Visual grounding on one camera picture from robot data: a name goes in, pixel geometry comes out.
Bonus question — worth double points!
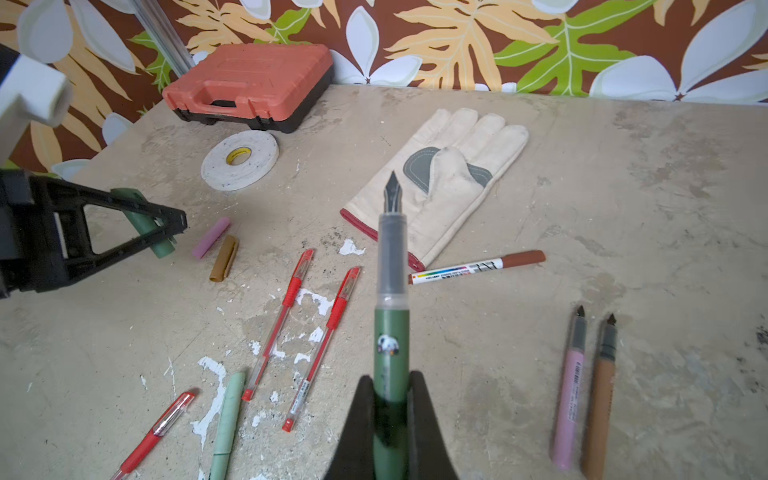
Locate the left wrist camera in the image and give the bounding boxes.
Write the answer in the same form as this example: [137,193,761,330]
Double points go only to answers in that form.
[1,45,73,159]

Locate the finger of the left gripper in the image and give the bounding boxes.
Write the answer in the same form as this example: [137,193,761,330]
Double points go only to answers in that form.
[28,176,187,288]

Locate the pink pen cap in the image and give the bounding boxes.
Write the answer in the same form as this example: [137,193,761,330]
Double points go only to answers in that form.
[192,217,231,259]

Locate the pink fountain pen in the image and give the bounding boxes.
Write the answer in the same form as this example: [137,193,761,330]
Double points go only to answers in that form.
[551,305,587,470]

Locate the brown fountain pen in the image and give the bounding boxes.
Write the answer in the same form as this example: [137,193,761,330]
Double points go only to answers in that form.
[581,314,618,479]

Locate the red gel pen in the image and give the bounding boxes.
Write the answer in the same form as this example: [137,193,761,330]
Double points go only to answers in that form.
[111,389,199,480]
[242,248,315,401]
[282,266,362,433]

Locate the light green pen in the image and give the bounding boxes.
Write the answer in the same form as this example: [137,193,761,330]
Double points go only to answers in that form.
[208,371,247,480]

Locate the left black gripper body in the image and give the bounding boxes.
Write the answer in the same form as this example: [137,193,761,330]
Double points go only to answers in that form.
[1,169,36,299]

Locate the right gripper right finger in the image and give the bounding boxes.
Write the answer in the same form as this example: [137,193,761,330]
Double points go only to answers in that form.
[407,371,458,480]

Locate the red plastic tool case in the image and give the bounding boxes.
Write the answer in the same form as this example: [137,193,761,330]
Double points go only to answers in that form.
[162,43,334,133]

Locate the dark green pen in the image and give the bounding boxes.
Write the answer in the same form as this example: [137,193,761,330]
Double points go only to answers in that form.
[373,175,410,479]

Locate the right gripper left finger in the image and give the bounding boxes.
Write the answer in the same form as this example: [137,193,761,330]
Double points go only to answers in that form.
[324,375,375,480]

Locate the brown pen cap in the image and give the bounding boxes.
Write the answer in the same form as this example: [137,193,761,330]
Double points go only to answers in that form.
[209,235,239,283]

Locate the beige work glove far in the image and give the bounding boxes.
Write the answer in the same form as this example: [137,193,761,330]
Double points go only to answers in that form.
[341,108,529,271]

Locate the brown capped white marker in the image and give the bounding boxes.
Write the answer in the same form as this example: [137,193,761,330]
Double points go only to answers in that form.
[408,250,546,285]

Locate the dark green pen cap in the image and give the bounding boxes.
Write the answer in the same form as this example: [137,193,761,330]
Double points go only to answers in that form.
[110,188,175,259]

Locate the white tape roll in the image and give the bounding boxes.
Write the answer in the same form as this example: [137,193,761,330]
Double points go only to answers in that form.
[201,130,279,192]

